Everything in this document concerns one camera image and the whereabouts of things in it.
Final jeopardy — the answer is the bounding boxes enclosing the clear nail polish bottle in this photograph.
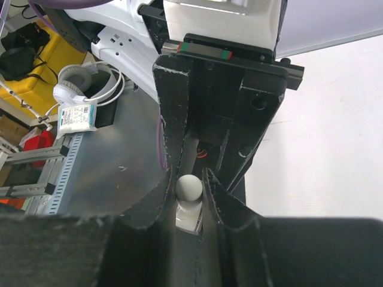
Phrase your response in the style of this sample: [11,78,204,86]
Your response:
[175,200,202,235]

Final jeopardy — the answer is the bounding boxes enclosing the red container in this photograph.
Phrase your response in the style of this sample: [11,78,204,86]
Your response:
[23,130,56,151]

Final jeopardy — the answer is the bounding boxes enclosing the white wet wipes pack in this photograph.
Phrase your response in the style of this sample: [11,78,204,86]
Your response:
[56,100,97,139]

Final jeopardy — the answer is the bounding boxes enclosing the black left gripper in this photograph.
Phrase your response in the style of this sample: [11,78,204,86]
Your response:
[153,34,305,191]

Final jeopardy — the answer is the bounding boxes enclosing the left white cable duct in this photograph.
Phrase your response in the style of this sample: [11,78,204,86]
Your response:
[42,133,84,215]

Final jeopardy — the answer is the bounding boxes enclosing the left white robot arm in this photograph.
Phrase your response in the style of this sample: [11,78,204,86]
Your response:
[38,1,304,191]

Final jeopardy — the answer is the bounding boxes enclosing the yellow case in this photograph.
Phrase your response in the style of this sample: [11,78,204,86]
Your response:
[1,22,86,118]

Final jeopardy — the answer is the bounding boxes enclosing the white headphones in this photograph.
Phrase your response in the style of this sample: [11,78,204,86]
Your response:
[53,61,126,107]

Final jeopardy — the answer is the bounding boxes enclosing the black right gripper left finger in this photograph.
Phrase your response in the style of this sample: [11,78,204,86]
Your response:
[1,169,175,286]

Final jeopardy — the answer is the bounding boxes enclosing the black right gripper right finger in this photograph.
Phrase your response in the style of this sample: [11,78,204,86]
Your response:
[202,168,382,286]

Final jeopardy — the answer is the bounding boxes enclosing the grey nail polish cap brush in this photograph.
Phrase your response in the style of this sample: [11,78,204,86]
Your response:
[175,174,203,201]

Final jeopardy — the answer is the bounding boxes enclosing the black bag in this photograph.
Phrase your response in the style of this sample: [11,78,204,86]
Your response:
[1,23,50,81]

